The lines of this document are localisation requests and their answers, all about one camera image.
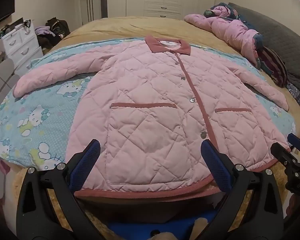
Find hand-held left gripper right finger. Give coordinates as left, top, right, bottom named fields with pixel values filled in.
left=201, top=139, right=284, bottom=240

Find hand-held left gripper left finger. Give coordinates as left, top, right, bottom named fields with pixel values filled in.
left=16, top=139, right=102, bottom=240

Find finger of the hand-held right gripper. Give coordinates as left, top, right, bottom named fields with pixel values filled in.
left=287, top=133, right=300, bottom=161
left=270, top=142, right=300, bottom=167

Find pink quilted jacket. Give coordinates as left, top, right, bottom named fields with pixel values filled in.
left=13, top=35, right=290, bottom=200

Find purple clothes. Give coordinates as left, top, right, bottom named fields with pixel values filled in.
left=35, top=26, right=56, bottom=37

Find blue cartoon cat blanket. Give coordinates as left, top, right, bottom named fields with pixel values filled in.
left=0, top=36, right=297, bottom=173

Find tan fluffy cloth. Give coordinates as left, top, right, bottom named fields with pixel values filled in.
left=5, top=167, right=258, bottom=240

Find dark striped cloth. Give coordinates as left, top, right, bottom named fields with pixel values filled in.
left=257, top=46, right=288, bottom=88

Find grey padded headboard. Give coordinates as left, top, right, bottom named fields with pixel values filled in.
left=227, top=2, right=300, bottom=113

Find pink quilted garment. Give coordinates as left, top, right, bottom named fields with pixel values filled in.
left=184, top=5, right=262, bottom=68

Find white drawer chest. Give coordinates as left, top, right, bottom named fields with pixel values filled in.
left=1, top=21, right=44, bottom=77

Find black bag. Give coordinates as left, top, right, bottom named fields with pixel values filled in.
left=45, top=17, right=70, bottom=39

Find bed with tan cover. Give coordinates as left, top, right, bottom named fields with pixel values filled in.
left=5, top=16, right=300, bottom=230

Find dark blue floral cloth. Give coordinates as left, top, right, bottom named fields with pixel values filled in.
left=204, top=2, right=255, bottom=30

